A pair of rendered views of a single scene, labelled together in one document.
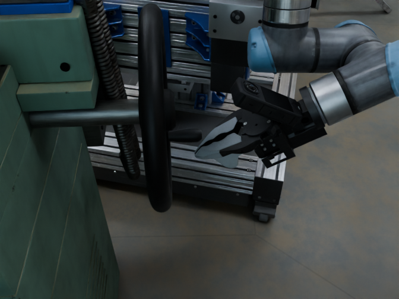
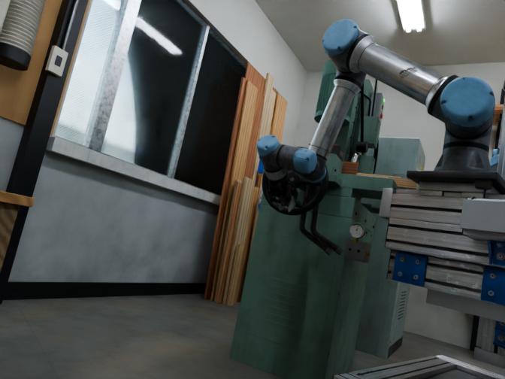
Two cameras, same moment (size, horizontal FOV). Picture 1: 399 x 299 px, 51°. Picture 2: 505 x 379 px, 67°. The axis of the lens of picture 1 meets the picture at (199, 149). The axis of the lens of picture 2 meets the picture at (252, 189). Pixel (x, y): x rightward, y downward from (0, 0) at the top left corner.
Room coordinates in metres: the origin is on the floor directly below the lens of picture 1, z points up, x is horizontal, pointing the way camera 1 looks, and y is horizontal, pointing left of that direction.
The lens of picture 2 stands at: (1.15, -1.33, 0.53)
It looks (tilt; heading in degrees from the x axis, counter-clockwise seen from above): 8 degrees up; 122
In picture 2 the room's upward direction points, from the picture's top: 12 degrees clockwise
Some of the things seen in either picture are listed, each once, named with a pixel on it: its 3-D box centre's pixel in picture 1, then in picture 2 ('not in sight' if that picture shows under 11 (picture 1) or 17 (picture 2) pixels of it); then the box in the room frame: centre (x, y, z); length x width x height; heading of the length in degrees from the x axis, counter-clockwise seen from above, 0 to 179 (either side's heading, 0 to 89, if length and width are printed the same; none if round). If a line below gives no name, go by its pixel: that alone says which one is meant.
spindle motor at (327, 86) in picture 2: not in sight; (337, 93); (0.44, 0.40, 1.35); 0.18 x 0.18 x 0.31
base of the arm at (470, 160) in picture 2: not in sight; (463, 164); (1.08, -0.13, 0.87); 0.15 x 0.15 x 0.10
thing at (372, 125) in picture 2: not in sight; (370, 132); (0.58, 0.62, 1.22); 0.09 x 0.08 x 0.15; 94
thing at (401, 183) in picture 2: not in sight; (352, 177); (0.60, 0.41, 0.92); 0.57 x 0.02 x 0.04; 4
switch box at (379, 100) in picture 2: not in sight; (376, 109); (0.56, 0.73, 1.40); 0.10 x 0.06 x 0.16; 94
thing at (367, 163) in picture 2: not in sight; (364, 168); (0.59, 0.59, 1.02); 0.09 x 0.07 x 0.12; 4
